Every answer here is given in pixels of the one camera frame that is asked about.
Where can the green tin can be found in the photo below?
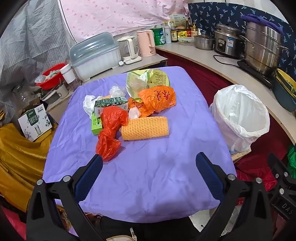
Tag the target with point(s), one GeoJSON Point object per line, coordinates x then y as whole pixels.
{"type": "Point", "coordinates": [158, 36]}

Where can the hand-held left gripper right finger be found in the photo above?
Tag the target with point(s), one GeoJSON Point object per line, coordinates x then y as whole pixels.
{"type": "Point", "coordinates": [209, 176]}

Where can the dark white-label sauce bottle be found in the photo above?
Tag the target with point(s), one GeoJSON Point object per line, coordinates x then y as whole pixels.
{"type": "Point", "coordinates": [174, 34]}

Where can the red plastic basin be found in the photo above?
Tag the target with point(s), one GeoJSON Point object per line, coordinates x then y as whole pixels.
{"type": "Point", "coordinates": [49, 84]}

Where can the pink dotted cloth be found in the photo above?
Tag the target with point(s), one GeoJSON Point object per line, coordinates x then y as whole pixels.
{"type": "Point", "coordinates": [104, 16]}

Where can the orange printed plastic bag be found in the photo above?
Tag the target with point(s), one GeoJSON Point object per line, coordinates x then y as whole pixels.
{"type": "Point", "coordinates": [157, 99]}

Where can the yellow cloth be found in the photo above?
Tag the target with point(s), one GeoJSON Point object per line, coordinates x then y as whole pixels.
{"type": "Point", "coordinates": [20, 157]}

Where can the steel rice cooker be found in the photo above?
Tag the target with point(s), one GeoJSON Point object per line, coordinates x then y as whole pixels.
{"type": "Point", "coordinates": [227, 44]}

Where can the clear plastic wrap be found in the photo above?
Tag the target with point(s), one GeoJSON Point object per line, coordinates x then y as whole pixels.
{"type": "Point", "coordinates": [116, 91]}

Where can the white plastic cup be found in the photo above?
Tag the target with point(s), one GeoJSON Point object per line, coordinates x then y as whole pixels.
{"type": "Point", "coordinates": [68, 75]}

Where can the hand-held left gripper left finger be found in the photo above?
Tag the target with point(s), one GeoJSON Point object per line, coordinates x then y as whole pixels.
{"type": "Point", "coordinates": [89, 176]}

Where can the clear food container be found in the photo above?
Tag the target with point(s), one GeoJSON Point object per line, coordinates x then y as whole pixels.
{"type": "Point", "coordinates": [186, 40]}

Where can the grey patterned cloth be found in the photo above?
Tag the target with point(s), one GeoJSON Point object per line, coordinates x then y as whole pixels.
{"type": "Point", "coordinates": [34, 41]}

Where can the large steel steamer pot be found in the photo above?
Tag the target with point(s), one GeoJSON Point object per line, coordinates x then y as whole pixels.
{"type": "Point", "coordinates": [261, 46]}

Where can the purple tablecloth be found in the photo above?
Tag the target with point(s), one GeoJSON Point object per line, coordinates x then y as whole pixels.
{"type": "Point", "coordinates": [150, 173]}

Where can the dark red-label sauce bottle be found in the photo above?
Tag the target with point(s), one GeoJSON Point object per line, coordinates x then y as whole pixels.
{"type": "Point", "coordinates": [187, 30]}

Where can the yellow-green plastic packet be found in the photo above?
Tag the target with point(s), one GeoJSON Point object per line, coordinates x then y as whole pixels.
{"type": "Point", "coordinates": [138, 81]}

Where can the glass electric kettle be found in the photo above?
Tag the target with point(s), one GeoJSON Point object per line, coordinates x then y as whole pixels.
{"type": "Point", "coordinates": [129, 49]}

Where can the pale green carton box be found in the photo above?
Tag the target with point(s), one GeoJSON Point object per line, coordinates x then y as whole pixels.
{"type": "Point", "coordinates": [178, 19]}

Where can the grey-blue lidded dish rack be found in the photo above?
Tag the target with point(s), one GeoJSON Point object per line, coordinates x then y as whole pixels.
{"type": "Point", "coordinates": [92, 67]}

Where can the white slim bottle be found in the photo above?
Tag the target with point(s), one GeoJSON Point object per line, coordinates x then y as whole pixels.
{"type": "Point", "coordinates": [167, 34]}

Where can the stacked yellow-blue basins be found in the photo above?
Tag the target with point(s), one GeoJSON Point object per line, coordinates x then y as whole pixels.
{"type": "Point", "coordinates": [283, 97]}

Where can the wooden board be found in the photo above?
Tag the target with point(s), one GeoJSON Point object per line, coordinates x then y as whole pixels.
{"type": "Point", "coordinates": [240, 155]}

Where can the small steel pot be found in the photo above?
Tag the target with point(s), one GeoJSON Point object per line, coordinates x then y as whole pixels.
{"type": "Point", "coordinates": [203, 42]}

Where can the red plastic bag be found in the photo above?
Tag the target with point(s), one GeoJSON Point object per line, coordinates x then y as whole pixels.
{"type": "Point", "coordinates": [111, 122]}

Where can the green and white milk carton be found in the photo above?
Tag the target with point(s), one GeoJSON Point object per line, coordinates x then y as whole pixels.
{"type": "Point", "coordinates": [111, 104]}

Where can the white tissue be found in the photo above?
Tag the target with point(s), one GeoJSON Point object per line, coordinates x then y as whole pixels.
{"type": "Point", "coordinates": [89, 104]}

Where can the navy floral cloth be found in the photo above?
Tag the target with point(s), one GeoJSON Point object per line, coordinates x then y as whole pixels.
{"type": "Point", "coordinates": [222, 14]}

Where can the dark red cloth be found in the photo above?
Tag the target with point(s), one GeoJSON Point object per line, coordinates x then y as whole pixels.
{"type": "Point", "coordinates": [203, 74]}

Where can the small green box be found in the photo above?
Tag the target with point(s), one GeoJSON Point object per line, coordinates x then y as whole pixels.
{"type": "Point", "coordinates": [96, 125]}

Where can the yellow snack packet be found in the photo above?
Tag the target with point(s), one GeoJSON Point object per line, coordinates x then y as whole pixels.
{"type": "Point", "coordinates": [182, 34]}

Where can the green plastic bag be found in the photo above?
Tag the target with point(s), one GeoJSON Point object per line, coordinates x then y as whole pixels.
{"type": "Point", "coordinates": [292, 160]}

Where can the white and green cardboard box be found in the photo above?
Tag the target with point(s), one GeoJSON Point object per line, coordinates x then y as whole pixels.
{"type": "Point", "coordinates": [34, 122]}

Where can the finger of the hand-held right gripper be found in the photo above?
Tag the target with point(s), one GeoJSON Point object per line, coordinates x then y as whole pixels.
{"type": "Point", "coordinates": [278, 165]}

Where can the yellow bowl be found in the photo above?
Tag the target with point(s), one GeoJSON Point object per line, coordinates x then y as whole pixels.
{"type": "Point", "coordinates": [286, 78]}

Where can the orange foam net sleeve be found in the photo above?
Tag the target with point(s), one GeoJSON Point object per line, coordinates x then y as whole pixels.
{"type": "Point", "coordinates": [143, 128]}

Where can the black induction cooker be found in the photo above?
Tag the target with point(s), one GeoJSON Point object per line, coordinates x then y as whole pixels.
{"type": "Point", "coordinates": [254, 69]}

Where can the purple cloth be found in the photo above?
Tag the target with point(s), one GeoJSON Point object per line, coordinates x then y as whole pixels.
{"type": "Point", "coordinates": [263, 22]}

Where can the pink electric kettle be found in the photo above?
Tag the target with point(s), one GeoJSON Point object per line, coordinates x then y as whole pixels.
{"type": "Point", "coordinates": [145, 44]}

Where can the white lined trash bin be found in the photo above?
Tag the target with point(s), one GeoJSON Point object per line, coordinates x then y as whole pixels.
{"type": "Point", "coordinates": [233, 129]}

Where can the yellow oil bottle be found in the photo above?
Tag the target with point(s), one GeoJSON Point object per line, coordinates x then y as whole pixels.
{"type": "Point", "coordinates": [194, 31]}

